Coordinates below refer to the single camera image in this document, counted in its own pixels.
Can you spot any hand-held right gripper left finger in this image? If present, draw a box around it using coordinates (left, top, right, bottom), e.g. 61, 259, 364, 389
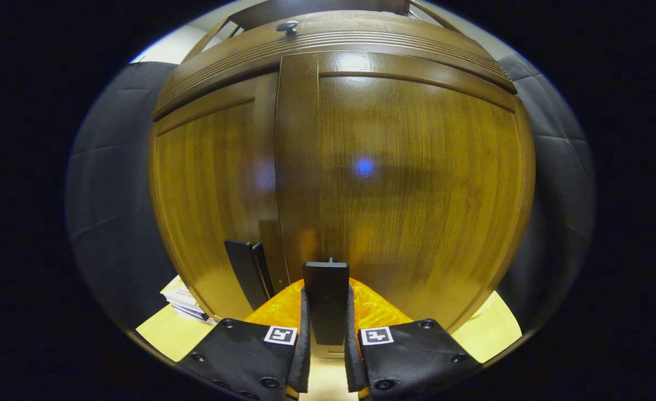
177, 278, 312, 401

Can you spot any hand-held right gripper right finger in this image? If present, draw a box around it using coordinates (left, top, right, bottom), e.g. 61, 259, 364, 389
344, 277, 482, 401

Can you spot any wooden shoe cabinet door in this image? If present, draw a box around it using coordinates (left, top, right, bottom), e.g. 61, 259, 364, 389
149, 72, 290, 321
275, 50, 536, 357

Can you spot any wooden double-door shoe cabinet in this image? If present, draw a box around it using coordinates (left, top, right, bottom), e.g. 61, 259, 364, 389
149, 0, 537, 335

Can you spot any wooden cabinet drawer black knob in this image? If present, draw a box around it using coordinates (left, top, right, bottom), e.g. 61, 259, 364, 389
153, 10, 518, 120

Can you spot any thin white book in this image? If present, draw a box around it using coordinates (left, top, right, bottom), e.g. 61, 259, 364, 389
173, 308, 218, 326

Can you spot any blue spine book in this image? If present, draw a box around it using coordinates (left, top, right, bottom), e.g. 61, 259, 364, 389
165, 301, 212, 321

